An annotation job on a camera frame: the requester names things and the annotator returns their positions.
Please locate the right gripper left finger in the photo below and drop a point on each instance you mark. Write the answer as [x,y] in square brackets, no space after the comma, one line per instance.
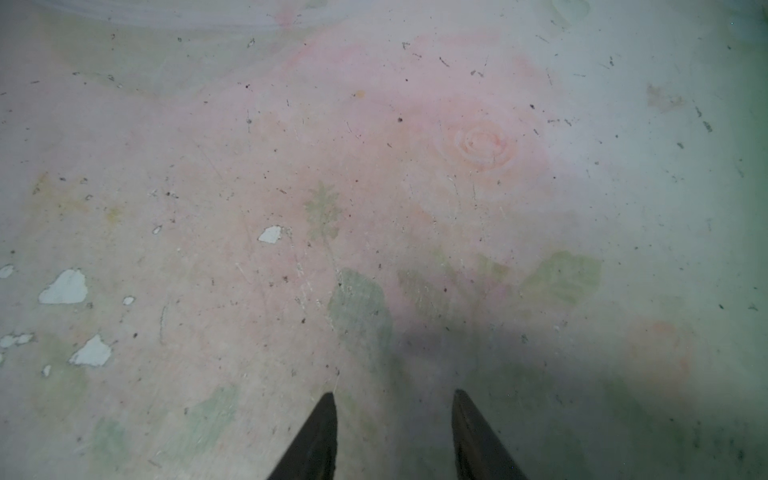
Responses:
[312,453]

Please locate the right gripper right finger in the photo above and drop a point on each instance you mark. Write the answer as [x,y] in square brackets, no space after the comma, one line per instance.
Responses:
[479,453]

